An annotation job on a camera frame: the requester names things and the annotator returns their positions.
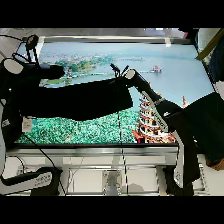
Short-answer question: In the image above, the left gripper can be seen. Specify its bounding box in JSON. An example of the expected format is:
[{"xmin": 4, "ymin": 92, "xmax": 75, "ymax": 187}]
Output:
[{"xmin": 39, "ymin": 63, "xmax": 66, "ymax": 81}]

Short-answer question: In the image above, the black garment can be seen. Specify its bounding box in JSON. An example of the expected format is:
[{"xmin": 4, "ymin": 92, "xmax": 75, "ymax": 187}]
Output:
[{"xmin": 14, "ymin": 77, "xmax": 135, "ymax": 134}]

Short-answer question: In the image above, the black cable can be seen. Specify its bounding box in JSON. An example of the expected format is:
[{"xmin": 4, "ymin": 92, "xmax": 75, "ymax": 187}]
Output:
[
  {"xmin": 116, "ymin": 111, "xmax": 128, "ymax": 196},
  {"xmin": 21, "ymin": 132, "xmax": 66, "ymax": 196}
]

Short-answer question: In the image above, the silver frame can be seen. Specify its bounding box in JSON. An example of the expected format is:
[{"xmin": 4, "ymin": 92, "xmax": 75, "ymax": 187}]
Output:
[{"xmin": 0, "ymin": 143, "xmax": 224, "ymax": 197}]

